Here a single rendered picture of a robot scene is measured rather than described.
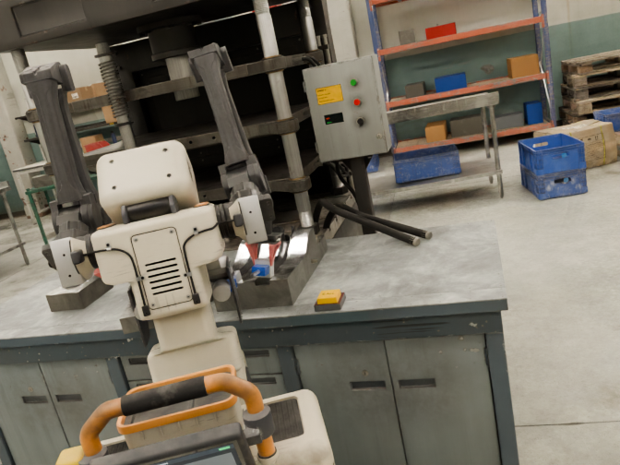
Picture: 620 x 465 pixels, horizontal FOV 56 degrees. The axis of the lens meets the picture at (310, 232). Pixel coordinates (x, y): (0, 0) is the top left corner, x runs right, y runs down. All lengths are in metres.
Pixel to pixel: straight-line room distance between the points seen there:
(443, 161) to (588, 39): 3.58
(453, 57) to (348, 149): 5.91
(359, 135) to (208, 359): 1.34
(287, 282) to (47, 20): 1.63
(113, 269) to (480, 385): 1.09
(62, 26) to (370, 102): 1.33
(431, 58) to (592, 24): 2.01
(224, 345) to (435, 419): 0.76
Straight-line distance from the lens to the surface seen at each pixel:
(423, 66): 8.35
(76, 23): 2.77
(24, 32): 2.93
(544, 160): 5.24
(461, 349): 1.79
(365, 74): 2.47
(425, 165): 5.52
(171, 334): 1.45
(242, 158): 1.52
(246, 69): 2.57
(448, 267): 1.90
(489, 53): 8.38
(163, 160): 1.39
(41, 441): 2.61
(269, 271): 1.81
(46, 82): 1.61
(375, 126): 2.49
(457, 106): 5.27
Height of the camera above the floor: 1.50
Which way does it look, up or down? 16 degrees down
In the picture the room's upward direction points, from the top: 12 degrees counter-clockwise
